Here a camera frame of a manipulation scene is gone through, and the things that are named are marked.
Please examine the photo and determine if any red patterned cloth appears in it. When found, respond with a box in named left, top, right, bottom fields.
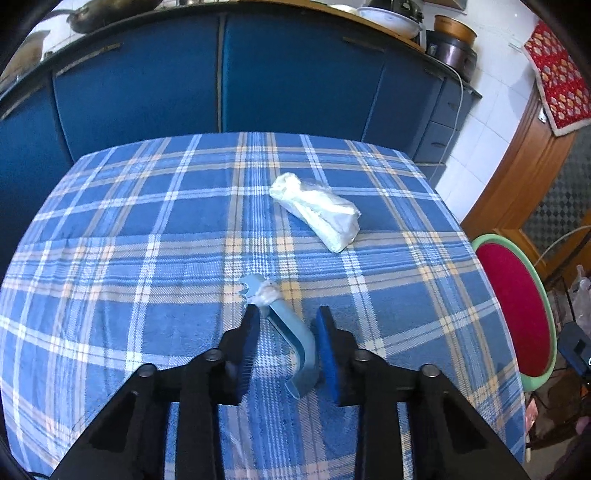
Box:
left=523, top=19, right=591, bottom=137

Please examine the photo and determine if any dark grey rice cooker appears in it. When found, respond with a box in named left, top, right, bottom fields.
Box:
left=425, top=30, right=478, bottom=84

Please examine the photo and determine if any blue drawer unit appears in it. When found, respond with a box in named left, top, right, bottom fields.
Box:
left=413, top=76, right=483, bottom=185

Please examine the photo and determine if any clear plastic bag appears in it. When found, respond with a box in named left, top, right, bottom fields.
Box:
left=569, top=264, right=591, bottom=324

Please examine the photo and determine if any brown pot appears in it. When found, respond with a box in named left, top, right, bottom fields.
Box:
left=434, top=15, right=476, bottom=47

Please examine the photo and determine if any white plastic bag bundle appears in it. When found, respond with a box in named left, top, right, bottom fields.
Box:
left=269, top=172, right=361, bottom=254

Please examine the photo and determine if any white basin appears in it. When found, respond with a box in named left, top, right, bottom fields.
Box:
left=358, top=6, right=423, bottom=40

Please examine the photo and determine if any grey floor cable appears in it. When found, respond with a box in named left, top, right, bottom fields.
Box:
left=533, top=225, right=591, bottom=271

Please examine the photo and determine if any light blue plastic scoop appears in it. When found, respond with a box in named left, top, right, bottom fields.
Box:
left=239, top=274, right=319, bottom=413

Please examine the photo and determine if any wooden door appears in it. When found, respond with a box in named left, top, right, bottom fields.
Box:
left=462, top=83, right=591, bottom=278

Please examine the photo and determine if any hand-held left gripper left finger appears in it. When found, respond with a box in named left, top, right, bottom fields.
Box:
left=51, top=305, right=262, bottom=480

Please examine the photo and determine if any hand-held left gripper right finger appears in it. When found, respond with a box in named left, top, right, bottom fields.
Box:
left=314, top=305, right=532, bottom=480

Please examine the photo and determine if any white power cable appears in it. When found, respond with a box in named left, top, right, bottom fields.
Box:
left=443, top=65, right=465, bottom=167

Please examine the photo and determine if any dark wok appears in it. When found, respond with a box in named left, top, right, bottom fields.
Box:
left=46, top=0, right=162, bottom=34

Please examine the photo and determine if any blue kitchen cabinet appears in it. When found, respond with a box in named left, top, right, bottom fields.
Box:
left=0, top=9, right=483, bottom=259

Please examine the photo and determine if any blue plaid tablecloth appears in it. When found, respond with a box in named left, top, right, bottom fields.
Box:
left=0, top=131, right=529, bottom=480

